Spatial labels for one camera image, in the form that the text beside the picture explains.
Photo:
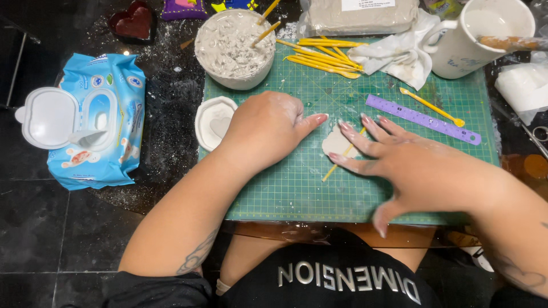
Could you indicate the grey clay block in plastic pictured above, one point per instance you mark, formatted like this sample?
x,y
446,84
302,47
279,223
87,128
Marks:
x,y
359,17

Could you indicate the person's right hand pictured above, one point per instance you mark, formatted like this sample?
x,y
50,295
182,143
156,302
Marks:
x,y
419,171

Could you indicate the metal scissors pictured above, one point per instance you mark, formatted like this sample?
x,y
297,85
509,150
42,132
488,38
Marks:
x,y
539,137

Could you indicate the yellow and blue felt piece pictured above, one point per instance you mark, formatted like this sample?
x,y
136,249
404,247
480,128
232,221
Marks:
x,y
235,4

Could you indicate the white clay piece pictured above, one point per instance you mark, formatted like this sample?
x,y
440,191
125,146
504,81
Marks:
x,y
334,143

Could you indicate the green and yellow packet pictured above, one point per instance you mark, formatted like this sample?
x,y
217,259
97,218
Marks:
x,y
443,7

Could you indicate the bunch of yellow modelling tools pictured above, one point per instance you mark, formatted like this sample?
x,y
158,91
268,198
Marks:
x,y
325,57

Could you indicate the white crumpled cloth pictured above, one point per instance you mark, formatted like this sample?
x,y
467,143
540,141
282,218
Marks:
x,y
398,60

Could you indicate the purple felt piece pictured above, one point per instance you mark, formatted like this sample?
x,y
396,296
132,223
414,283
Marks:
x,y
182,10

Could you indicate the yellow wooden stick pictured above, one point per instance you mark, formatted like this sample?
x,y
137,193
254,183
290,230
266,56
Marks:
x,y
268,10
265,33

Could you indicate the blue wet wipes pack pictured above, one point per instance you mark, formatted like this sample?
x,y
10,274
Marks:
x,y
102,124

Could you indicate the person's left hand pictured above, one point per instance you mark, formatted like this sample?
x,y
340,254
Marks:
x,y
261,128

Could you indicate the white plastic bag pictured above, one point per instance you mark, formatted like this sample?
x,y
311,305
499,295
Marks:
x,y
524,87

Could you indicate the white bowl of clay slip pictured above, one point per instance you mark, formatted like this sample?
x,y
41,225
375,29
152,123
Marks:
x,y
231,51

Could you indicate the purple plastic ruler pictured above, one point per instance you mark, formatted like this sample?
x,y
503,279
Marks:
x,y
421,119

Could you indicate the red heart-shaped dish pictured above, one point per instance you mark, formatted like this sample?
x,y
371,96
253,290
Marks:
x,y
133,23

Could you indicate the small white octagonal dish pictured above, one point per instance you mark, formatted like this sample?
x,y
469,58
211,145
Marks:
x,y
212,122

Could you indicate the person's black shirt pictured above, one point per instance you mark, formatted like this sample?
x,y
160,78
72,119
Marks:
x,y
334,291

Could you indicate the white shoe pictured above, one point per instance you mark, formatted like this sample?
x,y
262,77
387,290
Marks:
x,y
480,258

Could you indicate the white ceramic mug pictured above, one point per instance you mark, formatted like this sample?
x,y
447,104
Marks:
x,y
466,55

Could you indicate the yellow ball-tip modelling tool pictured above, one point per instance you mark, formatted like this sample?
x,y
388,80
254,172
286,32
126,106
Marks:
x,y
432,107

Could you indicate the thin yellow modelling stick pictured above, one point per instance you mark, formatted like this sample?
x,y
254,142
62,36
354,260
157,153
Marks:
x,y
330,172

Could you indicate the black metal chair leg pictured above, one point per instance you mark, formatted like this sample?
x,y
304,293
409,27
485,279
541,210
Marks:
x,y
17,68

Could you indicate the green cutting mat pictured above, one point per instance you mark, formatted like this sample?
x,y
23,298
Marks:
x,y
295,188

